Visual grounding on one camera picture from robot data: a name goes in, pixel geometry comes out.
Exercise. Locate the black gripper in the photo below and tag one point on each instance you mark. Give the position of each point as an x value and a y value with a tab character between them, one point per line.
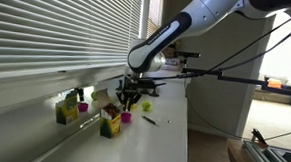
132	85

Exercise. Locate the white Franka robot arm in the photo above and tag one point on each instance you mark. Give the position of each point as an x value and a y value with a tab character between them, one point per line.
161	35

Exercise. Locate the purple cup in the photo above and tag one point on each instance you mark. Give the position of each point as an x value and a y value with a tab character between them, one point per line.
126	118

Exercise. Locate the small yellow object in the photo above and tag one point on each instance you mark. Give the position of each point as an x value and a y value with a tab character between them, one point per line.
134	106

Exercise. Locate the green fuzzy ball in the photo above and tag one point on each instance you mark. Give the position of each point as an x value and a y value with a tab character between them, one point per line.
146	106

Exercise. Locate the thin black pen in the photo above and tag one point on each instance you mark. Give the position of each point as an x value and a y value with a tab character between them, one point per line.
149	120

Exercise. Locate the open yellow green crayon box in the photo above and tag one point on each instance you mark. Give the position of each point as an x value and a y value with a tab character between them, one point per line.
111	126

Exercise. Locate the clear glass bead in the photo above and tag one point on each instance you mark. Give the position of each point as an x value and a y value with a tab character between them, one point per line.
169	121

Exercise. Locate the narrow white window blinds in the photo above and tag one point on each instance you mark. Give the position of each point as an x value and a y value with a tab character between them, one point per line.
154	14

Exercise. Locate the large white window blinds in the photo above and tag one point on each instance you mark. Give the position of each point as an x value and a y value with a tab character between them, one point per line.
55	26

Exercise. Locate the red black hand tool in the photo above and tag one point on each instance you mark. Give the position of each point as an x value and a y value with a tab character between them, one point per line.
259	137

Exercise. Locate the beige couch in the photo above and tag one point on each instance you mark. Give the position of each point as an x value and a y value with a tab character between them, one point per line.
275	97

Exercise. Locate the green glass tray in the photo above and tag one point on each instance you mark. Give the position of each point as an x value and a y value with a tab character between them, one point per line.
268	161

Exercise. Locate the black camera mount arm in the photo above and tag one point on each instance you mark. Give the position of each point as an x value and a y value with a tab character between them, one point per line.
239	78

